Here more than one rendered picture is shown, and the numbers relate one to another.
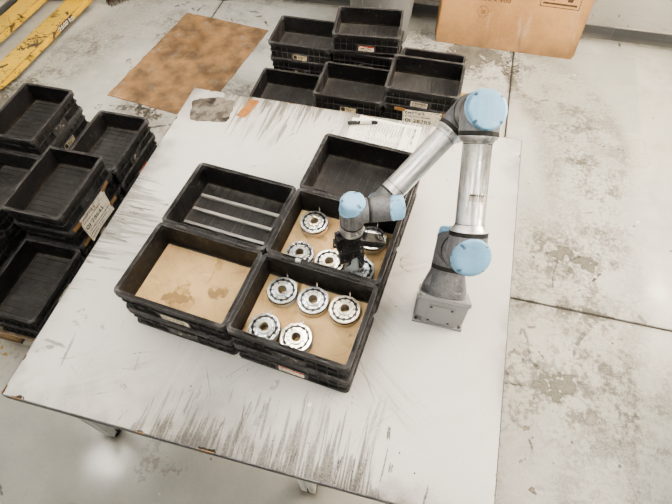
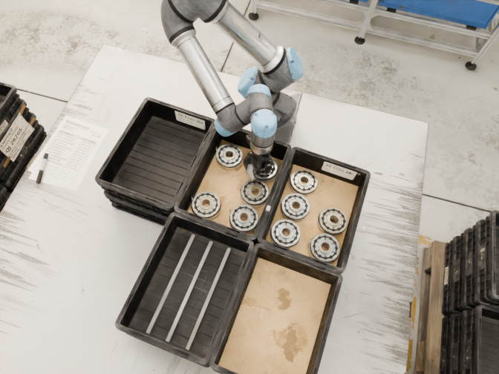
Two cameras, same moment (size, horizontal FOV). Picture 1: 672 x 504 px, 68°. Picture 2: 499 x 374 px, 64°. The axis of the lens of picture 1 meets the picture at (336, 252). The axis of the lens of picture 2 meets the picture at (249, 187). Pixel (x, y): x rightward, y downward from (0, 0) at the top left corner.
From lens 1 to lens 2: 1.22 m
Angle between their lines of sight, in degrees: 44
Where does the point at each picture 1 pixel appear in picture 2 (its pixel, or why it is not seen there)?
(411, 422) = (368, 158)
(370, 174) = (144, 153)
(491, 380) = (333, 106)
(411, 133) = (71, 125)
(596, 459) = not seen: hidden behind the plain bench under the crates
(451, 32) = not seen: outside the picture
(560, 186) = not seen: hidden behind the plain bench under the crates
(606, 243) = (160, 52)
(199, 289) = (279, 319)
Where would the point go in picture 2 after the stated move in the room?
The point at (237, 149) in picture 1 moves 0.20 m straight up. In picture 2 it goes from (47, 313) to (21, 302)
